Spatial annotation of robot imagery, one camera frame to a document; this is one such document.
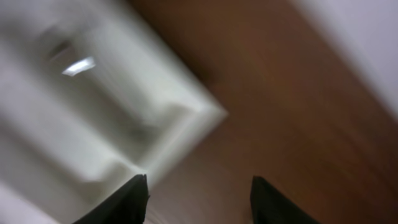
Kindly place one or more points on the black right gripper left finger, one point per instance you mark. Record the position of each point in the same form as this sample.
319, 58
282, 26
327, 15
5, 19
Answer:
126, 206

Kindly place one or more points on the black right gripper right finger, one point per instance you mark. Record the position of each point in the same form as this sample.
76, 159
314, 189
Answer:
269, 206

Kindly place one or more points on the white plastic cutlery tray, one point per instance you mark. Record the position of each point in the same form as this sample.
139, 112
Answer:
90, 97

